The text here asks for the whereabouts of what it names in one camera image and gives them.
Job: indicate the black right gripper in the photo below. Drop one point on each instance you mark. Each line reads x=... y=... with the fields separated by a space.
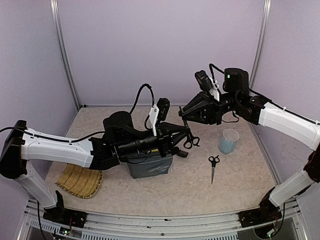
x=211 y=110

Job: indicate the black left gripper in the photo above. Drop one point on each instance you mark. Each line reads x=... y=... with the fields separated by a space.
x=165 y=137

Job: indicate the black handled scissors front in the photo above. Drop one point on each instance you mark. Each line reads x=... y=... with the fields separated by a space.
x=190 y=139

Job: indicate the black handled scissors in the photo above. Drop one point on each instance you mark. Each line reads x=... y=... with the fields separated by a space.
x=214 y=160
x=190 y=139

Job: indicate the grey zipper pouch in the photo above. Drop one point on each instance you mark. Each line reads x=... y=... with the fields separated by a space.
x=148 y=165

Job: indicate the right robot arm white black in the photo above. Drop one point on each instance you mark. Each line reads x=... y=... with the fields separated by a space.
x=257 y=109

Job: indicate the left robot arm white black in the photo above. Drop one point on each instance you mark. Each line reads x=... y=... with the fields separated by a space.
x=118 y=139

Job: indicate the black clipper comb guard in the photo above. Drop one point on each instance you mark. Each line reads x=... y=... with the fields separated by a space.
x=182 y=153

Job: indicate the light blue cup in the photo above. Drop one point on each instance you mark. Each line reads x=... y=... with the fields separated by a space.
x=228 y=141

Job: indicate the woven bamboo tray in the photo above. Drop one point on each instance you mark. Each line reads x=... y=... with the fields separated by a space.
x=80 y=182

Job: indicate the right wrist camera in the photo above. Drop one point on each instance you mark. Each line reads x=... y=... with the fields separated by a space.
x=208 y=84

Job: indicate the right aluminium frame post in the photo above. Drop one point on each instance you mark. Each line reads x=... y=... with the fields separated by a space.
x=260 y=43

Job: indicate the aluminium frame post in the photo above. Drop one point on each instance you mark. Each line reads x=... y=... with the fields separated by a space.
x=260 y=43
x=63 y=52

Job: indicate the front aluminium rail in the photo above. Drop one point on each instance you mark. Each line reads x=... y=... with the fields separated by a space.
x=108 y=226

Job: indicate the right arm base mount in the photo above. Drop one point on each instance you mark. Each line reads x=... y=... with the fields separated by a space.
x=260 y=212

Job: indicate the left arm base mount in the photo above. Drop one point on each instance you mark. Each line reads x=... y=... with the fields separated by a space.
x=66 y=216

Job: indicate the left aluminium frame post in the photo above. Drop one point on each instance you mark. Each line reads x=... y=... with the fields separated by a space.
x=63 y=52

